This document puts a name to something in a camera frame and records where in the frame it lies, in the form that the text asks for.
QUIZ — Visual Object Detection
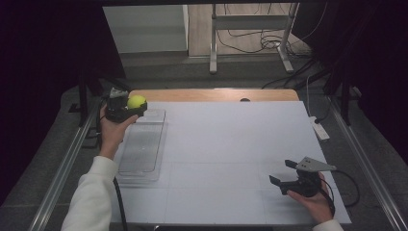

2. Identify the yellow tennis ball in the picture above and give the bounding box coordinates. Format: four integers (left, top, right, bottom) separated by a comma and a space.
126, 94, 147, 111

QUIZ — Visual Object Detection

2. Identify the dark curtain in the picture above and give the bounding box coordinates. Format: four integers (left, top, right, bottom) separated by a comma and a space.
293, 0, 408, 167
0, 0, 128, 206

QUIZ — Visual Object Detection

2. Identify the wooden table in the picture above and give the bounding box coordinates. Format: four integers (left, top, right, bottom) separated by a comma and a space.
127, 89, 300, 103

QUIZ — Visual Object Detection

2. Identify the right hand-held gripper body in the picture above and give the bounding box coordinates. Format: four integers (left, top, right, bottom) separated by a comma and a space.
280, 156, 338, 198

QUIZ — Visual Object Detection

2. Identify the tangle of black cables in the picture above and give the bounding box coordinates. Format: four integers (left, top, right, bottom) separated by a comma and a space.
216, 3, 329, 90

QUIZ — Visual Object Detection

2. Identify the white board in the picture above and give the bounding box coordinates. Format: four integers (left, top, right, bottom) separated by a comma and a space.
109, 100, 352, 225

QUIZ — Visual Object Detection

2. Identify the aluminium floor rail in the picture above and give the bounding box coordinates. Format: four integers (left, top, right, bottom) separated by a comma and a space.
28, 104, 99, 231
326, 95, 408, 231

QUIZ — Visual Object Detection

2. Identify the person's left hand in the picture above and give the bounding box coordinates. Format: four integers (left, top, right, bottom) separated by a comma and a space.
98, 104, 140, 161

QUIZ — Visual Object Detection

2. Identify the white power cable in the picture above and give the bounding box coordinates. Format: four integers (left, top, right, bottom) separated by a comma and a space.
305, 74, 315, 118

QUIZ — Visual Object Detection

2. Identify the white cabinet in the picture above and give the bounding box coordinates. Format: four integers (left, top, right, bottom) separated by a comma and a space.
102, 4, 190, 55

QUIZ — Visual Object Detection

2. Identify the black floor plate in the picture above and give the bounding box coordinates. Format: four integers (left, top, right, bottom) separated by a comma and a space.
81, 126, 105, 149

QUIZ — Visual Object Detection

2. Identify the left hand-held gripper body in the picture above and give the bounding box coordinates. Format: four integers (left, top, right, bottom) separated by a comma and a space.
104, 87, 142, 124

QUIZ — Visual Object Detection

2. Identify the clear plastic tray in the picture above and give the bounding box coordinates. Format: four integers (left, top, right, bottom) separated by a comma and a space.
115, 108, 168, 186

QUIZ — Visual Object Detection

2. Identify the white power strip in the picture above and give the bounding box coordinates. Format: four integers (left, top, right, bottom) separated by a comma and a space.
308, 115, 331, 141

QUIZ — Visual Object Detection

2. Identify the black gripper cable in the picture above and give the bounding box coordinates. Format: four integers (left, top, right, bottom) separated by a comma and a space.
95, 97, 130, 231
318, 168, 361, 218

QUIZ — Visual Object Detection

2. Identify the grey metal stand frame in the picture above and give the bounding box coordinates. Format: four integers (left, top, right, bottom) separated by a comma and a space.
209, 3, 300, 76

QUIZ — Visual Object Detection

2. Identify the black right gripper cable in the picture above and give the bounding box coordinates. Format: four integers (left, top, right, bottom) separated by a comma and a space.
318, 168, 361, 218

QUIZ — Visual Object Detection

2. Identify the black stand leg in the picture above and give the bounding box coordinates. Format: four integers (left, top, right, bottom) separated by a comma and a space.
77, 71, 90, 127
340, 81, 353, 127

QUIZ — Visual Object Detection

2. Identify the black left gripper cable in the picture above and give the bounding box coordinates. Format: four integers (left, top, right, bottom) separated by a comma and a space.
95, 97, 130, 231

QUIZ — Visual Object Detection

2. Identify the person's right hand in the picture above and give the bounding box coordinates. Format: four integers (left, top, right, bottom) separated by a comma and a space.
286, 172, 336, 225

